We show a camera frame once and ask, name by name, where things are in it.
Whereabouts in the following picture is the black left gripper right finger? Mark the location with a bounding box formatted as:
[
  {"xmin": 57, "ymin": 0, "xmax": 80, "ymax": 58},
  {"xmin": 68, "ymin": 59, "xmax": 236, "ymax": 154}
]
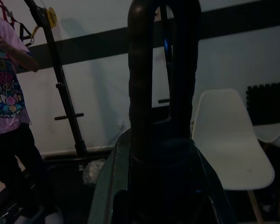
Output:
[{"xmin": 164, "ymin": 0, "xmax": 202, "ymax": 143}]

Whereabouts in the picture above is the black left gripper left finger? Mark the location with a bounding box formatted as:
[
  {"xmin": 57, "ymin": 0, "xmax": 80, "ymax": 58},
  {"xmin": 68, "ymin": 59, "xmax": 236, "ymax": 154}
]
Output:
[{"xmin": 126, "ymin": 0, "xmax": 165, "ymax": 161}]

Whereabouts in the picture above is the blue plastic dustpan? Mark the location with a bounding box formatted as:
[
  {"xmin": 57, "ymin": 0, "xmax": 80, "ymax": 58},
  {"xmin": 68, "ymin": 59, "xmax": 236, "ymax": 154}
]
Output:
[{"xmin": 87, "ymin": 134, "xmax": 228, "ymax": 224}]

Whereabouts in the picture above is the black metal gym rack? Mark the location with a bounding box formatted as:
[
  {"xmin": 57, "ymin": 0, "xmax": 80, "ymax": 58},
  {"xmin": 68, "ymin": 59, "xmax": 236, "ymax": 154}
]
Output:
[{"xmin": 23, "ymin": 0, "xmax": 174, "ymax": 161}]

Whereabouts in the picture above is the white plastic chair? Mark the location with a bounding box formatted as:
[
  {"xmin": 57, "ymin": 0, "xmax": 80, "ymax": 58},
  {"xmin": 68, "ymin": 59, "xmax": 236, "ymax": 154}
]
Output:
[
  {"xmin": 254, "ymin": 120, "xmax": 280, "ymax": 220},
  {"xmin": 191, "ymin": 88, "xmax": 276, "ymax": 224}
]

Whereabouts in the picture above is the black foam panel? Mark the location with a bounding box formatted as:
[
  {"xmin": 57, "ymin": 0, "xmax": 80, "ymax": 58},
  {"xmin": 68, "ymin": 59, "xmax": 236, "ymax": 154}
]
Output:
[{"xmin": 246, "ymin": 81, "xmax": 280, "ymax": 126}]

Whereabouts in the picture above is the clear plastic wrap bundle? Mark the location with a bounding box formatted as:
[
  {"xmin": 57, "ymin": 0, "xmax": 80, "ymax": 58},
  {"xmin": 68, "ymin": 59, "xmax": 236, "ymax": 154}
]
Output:
[{"xmin": 83, "ymin": 161, "xmax": 103, "ymax": 187}]

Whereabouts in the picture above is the yellow round disc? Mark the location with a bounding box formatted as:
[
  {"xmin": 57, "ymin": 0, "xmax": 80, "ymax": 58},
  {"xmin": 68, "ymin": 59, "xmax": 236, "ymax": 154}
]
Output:
[{"xmin": 47, "ymin": 7, "xmax": 56, "ymax": 28}]

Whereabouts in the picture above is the person in pink shirt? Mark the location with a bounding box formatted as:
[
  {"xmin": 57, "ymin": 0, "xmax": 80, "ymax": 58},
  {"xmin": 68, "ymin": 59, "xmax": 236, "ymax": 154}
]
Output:
[{"xmin": 0, "ymin": 13, "xmax": 49, "ymax": 217}]

